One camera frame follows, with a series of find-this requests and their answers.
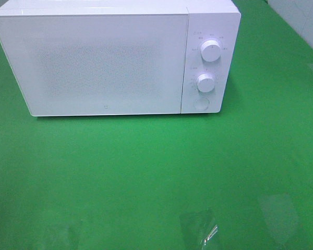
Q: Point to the white microwave knob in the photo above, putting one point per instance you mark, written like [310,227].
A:
[205,83]
[210,50]

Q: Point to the round white door button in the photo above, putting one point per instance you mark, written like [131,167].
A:
[201,104]

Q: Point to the white microwave door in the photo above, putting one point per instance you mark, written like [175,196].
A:
[97,65]

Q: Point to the white microwave oven body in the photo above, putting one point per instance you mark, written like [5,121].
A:
[207,20]

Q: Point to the green table mat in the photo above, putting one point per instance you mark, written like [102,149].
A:
[238,179]

